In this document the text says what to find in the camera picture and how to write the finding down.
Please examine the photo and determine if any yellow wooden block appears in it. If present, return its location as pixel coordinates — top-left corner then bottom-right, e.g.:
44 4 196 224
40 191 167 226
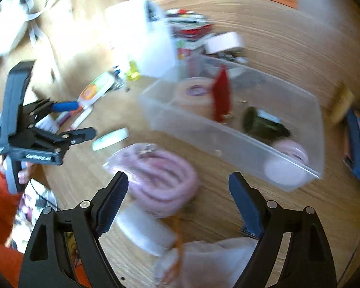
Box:
328 87 356 123

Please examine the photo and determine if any blue patterned pouch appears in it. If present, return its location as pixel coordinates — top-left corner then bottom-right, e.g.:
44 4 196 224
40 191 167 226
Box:
342 106 360 189

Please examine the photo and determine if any person's left hand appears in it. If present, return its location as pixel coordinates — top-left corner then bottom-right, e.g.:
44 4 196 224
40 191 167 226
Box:
0 153 38 186

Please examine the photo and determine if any beige tape roll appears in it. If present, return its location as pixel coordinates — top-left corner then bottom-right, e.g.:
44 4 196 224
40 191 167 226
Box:
169 76 216 119

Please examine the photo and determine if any stack of colourful packets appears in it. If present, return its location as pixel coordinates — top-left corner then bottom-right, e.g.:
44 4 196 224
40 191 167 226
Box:
165 7 215 60

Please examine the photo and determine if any pale pink cloth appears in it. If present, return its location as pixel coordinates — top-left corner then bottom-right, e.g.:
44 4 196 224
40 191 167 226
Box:
153 237 258 288

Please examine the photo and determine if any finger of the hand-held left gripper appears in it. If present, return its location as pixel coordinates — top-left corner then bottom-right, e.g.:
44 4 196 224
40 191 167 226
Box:
25 98 80 121
30 127 97 153

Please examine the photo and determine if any orange cord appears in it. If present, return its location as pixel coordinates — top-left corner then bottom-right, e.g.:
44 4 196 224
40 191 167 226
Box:
171 216 186 276

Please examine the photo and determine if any white tape roll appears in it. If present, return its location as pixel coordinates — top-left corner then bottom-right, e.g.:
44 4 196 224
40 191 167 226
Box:
204 31 245 54

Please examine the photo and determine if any white and pink stick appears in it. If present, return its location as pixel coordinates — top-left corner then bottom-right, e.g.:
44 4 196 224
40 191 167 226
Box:
69 106 93 131

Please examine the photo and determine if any white round lid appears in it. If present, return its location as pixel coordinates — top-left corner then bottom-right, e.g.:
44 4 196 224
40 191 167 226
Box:
262 156 306 186

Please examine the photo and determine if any pink tape roll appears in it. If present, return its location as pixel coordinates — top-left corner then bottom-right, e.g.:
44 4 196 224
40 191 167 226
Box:
271 139 309 168

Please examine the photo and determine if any person's left forearm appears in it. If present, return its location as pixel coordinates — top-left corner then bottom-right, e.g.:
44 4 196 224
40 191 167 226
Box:
0 163 26 248

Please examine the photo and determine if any pink cable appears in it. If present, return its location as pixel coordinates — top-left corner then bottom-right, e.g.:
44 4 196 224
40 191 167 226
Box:
103 144 200 219

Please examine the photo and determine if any wooden desktop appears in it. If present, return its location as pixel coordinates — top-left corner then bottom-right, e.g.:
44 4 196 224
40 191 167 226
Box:
0 0 360 288

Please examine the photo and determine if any clear plastic bin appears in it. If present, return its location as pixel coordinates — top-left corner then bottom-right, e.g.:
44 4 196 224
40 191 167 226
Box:
138 52 324 192

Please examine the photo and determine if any red fabric piece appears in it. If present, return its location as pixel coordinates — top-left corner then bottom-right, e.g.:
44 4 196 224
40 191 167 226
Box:
211 66 233 123

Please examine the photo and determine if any dark green jar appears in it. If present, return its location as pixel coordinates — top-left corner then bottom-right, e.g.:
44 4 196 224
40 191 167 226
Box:
241 106 291 141

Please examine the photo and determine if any white plastic tube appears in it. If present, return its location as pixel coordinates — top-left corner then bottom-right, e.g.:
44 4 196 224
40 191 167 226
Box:
114 201 177 257

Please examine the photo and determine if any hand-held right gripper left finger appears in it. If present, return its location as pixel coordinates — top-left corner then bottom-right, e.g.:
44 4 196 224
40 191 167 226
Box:
18 171 129 288

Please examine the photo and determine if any white cloth bag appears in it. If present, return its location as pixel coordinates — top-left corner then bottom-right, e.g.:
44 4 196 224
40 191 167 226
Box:
0 0 72 75

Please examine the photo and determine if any black and white printed cloth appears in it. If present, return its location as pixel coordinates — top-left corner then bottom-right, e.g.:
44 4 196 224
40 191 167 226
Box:
13 178 59 246

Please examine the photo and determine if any yellow-green small bottle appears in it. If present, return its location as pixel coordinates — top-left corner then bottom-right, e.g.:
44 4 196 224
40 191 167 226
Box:
124 61 140 81

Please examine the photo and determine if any orange and white tube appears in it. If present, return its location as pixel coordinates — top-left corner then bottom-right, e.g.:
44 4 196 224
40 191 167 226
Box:
76 72 116 110

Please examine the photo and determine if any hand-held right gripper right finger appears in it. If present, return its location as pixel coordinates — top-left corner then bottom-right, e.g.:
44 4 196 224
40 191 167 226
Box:
228 171 338 288

